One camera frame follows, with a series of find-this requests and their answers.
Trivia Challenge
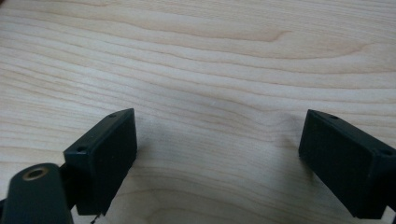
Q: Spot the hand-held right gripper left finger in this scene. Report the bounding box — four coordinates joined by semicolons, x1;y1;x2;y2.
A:
63;107;138;217

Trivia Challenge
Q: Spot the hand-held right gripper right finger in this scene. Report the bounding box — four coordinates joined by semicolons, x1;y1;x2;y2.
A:
298;108;396;220

